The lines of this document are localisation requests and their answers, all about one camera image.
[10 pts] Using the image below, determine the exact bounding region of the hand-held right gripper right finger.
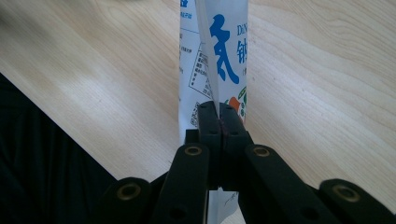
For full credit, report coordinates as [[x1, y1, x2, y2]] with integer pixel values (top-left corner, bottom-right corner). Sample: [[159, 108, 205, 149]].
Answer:
[[220, 105, 254, 191]]

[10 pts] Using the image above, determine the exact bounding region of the dark cloth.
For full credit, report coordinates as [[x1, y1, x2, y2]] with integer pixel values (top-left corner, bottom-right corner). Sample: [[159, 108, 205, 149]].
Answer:
[[0, 72, 121, 224]]

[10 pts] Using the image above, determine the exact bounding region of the white blue-print food packet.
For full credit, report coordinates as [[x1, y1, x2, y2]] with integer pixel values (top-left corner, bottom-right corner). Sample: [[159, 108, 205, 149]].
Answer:
[[177, 0, 249, 224]]

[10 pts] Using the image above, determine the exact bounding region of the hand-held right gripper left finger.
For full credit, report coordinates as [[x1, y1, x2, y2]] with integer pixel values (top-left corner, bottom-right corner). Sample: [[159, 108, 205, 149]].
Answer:
[[185, 100, 224, 190]]

